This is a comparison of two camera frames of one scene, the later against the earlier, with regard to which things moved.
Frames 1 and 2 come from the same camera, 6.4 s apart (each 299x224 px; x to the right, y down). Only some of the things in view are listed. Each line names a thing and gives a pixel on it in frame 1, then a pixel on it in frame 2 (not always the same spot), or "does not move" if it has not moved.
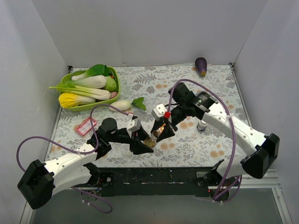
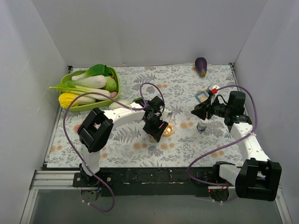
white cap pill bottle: [202, 125] does not move
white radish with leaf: [124, 105] does not move
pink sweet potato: [113, 94] does not move
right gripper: [171, 122] → [208, 109]
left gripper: [133, 140] → [153, 126]
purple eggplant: [201, 66] does not move
